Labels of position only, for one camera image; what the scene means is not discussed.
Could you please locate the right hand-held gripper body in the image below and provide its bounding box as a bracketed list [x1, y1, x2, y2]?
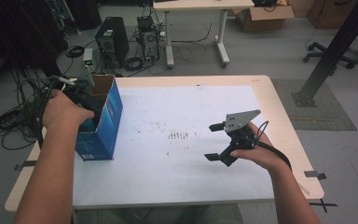
[218, 109, 261, 167]

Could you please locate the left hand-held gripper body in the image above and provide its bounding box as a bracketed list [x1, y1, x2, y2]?
[63, 63, 105, 120]

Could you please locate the blue cardboard box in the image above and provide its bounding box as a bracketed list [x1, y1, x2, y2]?
[75, 74, 124, 161]

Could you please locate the person's right hand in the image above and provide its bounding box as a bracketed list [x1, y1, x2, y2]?
[229, 121, 285, 172]

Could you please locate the person's left hand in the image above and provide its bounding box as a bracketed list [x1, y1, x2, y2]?
[41, 89, 96, 133]

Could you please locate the white device with green display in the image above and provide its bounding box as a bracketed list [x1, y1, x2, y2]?
[82, 48, 95, 68]

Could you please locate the white table mat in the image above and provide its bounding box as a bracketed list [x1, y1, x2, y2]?
[72, 84, 276, 209]

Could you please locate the black computer tower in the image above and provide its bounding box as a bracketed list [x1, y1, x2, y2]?
[94, 16, 131, 64]

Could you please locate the black tape strip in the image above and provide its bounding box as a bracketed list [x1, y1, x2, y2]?
[303, 170, 327, 181]
[13, 160, 38, 172]

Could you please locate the small open computer case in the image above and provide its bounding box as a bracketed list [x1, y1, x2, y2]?
[136, 15, 161, 62]

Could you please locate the dark curtain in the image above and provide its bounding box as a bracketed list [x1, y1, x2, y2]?
[0, 0, 68, 91]

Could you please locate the grey floor mat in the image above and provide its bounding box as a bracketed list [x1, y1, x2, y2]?
[271, 78, 358, 132]

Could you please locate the black tape cross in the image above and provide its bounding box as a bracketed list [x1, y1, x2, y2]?
[309, 199, 338, 214]

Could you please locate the open cardboard box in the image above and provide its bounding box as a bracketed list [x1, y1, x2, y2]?
[232, 4, 296, 33]

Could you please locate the black office chair base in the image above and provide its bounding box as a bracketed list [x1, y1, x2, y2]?
[302, 41, 358, 70]

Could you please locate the white desk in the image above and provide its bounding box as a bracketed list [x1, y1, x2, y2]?
[152, 0, 255, 69]

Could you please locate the black metal stand pillar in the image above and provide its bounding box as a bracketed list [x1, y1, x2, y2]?
[292, 0, 358, 108]

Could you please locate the closed brown cardboard box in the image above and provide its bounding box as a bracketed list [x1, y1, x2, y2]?
[307, 0, 358, 31]

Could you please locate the grey cable with white plug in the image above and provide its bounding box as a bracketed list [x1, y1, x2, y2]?
[52, 75, 76, 87]

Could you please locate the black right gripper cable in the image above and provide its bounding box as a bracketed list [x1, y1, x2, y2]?
[255, 120, 293, 172]

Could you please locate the small black cable coil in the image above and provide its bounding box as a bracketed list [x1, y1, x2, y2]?
[64, 45, 86, 59]

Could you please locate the black cable bundle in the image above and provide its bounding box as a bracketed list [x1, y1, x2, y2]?
[0, 66, 60, 150]

